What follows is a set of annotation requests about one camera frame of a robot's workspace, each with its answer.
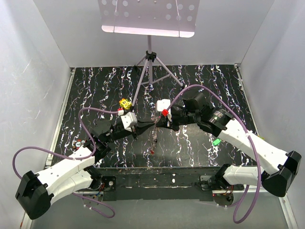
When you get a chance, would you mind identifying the green tag key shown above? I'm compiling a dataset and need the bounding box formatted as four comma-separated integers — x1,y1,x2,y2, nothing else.
213,139,221,146

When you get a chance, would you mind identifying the lilac music stand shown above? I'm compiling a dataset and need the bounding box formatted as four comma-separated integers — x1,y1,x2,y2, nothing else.
98,0,200,104

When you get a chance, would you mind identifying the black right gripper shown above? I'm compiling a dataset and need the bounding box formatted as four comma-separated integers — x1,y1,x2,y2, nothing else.
155,109,199,132

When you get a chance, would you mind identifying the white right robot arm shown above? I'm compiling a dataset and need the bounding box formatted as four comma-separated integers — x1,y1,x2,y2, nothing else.
156,90,302,197

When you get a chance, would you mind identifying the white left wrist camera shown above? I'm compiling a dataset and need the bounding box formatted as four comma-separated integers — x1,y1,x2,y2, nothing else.
116,108,137,132

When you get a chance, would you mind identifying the red owl toy block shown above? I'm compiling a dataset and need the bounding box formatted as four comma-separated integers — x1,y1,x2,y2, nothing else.
73,139,86,150

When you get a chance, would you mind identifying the yellow toy block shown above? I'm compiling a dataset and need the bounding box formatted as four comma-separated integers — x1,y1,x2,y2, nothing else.
119,98,132,110

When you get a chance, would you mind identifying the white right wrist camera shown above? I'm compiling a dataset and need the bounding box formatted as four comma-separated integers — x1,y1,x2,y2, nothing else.
155,99,172,121

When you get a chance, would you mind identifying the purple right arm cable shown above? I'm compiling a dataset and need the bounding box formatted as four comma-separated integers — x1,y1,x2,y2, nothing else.
168,84,262,224

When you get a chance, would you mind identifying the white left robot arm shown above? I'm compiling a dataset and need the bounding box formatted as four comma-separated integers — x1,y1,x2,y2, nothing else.
15,119,154,219

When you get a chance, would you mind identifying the metal key ring disc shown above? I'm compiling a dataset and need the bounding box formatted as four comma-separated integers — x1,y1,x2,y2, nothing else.
151,116,159,151

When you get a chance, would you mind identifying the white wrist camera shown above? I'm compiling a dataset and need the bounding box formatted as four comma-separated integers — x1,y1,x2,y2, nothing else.
116,108,137,132
155,99,172,121

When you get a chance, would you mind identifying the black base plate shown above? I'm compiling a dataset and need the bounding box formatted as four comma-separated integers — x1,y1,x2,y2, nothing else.
78,167,272,202

